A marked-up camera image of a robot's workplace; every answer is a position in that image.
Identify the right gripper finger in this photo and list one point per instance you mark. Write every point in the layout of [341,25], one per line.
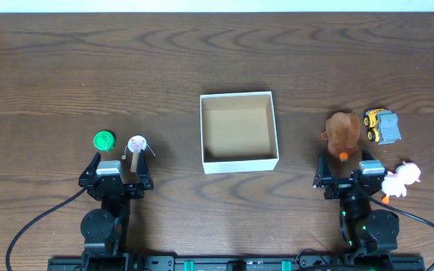
[323,172]
[366,155]

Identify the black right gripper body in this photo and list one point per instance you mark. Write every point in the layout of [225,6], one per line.
[340,187]

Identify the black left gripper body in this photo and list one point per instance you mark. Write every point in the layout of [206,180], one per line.
[117,188]

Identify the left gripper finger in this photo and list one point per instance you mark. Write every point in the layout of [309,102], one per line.
[142,169]
[90,171]

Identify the green round toy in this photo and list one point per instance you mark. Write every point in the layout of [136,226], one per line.
[104,140]

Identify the white pink plush duck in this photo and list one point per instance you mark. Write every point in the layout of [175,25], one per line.
[394,183]

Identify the yellow grey toy truck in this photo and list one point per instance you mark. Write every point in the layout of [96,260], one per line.
[382,126]

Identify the brown plush capybara toy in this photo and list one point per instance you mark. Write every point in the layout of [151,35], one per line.
[342,132]

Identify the pig face rattle drum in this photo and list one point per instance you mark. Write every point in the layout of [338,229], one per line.
[136,145]

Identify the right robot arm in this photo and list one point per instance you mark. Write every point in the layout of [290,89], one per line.
[371,233]

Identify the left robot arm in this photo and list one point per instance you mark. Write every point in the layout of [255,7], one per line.
[105,229]

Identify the white cardboard box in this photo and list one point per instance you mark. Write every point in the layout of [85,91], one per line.
[238,132]

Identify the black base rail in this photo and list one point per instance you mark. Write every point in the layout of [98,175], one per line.
[306,261]

